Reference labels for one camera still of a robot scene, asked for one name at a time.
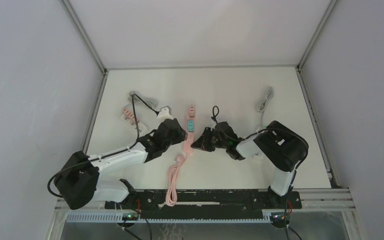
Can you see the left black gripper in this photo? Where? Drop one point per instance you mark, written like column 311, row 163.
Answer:
column 181, row 134

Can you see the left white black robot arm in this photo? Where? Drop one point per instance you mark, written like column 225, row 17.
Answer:
column 82, row 179

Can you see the teal plug adapter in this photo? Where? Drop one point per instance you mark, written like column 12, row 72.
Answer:
column 191, row 126

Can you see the white power strip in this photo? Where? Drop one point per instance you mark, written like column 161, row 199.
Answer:
column 129, row 117

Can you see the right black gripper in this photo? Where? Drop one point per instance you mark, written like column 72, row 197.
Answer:
column 202, row 142

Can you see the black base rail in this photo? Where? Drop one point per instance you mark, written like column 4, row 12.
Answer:
column 218, row 203

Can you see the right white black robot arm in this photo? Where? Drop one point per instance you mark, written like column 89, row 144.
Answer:
column 285, row 149

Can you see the pink power strip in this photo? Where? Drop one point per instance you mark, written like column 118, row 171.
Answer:
column 189, row 138

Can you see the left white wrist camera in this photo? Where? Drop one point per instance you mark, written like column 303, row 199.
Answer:
column 164, row 113

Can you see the pink plug adapter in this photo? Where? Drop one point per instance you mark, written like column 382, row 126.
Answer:
column 191, row 112

